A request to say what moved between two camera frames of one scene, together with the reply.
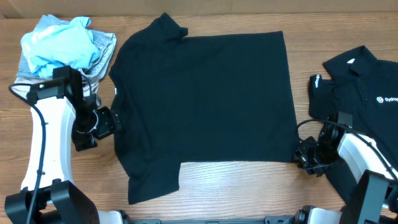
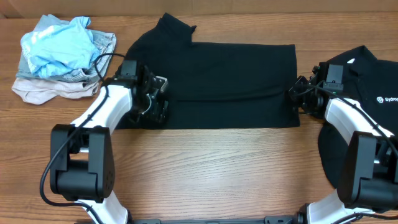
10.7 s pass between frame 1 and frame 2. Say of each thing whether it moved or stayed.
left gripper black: moved
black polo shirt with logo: stayed
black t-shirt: moved
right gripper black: moved
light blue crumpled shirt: stayed
